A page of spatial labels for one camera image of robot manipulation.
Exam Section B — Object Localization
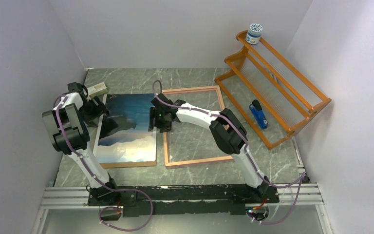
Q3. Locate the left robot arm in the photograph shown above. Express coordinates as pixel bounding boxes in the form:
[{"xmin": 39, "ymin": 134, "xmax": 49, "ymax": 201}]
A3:
[{"xmin": 42, "ymin": 82, "xmax": 120, "ymax": 205}]

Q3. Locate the blue stapler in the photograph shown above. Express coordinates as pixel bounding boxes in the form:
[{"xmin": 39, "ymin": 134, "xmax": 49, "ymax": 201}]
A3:
[{"xmin": 249, "ymin": 99, "xmax": 268, "ymax": 129}]

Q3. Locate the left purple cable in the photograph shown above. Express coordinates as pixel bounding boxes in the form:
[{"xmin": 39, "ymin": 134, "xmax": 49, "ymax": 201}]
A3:
[{"xmin": 53, "ymin": 94, "xmax": 155, "ymax": 233}]

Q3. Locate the purple cable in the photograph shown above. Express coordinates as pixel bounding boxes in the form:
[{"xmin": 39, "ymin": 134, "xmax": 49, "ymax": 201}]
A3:
[
  {"xmin": 53, "ymin": 94, "xmax": 155, "ymax": 233},
  {"xmin": 151, "ymin": 80, "xmax": 307, "ymax": 226}
]

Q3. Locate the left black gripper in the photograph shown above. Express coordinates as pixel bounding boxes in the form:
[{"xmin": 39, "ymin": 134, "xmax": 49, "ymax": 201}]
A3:
[{"xmin": 79, "ymin": 97, "xmax": 111, "ymax": 128}]

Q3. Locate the clear acrylic sheet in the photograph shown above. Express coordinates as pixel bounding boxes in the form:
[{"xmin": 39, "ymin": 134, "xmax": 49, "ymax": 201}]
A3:
[{"xmin": 165, "ymin": 88, "xmax": 227, "ymax": 163}]

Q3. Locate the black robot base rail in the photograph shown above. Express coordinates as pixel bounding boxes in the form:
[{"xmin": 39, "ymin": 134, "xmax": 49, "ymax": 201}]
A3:
[{"xmin": 87, "ymin": 184, "xmax": 280, "ymax": 217}]

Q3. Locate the aluminium extrusion rail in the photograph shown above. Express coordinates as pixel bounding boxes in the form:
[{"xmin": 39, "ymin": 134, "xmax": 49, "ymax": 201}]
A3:
[{"xmin": 32, "ymin": 183, "xmax": 334, "ymax": 234}]

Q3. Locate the small white red box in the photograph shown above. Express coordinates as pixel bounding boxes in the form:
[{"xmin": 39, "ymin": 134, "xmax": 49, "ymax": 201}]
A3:
[{"xmin": 88, "ymin": 82, "xmax": 108, "ymax": 98}]

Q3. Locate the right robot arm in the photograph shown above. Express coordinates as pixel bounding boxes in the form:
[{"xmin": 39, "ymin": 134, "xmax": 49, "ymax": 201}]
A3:
[{"xmin": 149, "ymin": 93, "xmax": 269, "ymax": 202}]

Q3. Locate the mountain landscape photo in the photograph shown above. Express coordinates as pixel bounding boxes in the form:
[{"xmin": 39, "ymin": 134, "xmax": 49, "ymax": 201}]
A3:
[{"xmin": 93, "ymin": 93, "xmax": 158, "ymax": 165}]

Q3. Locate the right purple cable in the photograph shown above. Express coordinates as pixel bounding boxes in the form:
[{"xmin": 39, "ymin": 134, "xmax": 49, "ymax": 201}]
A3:
[{"xmin": 151, "ymin": 80, "xmax": 307, "ymax": 226}]

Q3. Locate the orange wooden rack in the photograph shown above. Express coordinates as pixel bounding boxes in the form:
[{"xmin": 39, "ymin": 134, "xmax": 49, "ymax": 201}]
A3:
[{"xmin": 215, "ymin": 30, "xmax": 332, "ymax": 149}]

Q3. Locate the copper wooden picture frame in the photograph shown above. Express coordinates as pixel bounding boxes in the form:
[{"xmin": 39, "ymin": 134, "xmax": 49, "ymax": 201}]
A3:
[{"xmin": 162, "ymin": 86, "xmax": 233, "ymax": 167}]

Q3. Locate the white blue jar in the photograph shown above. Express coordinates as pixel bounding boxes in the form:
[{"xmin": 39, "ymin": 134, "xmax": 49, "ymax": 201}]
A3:
[{"xmin": 245, "ymin": 23, "xmax": 263, "ymax": 45}]

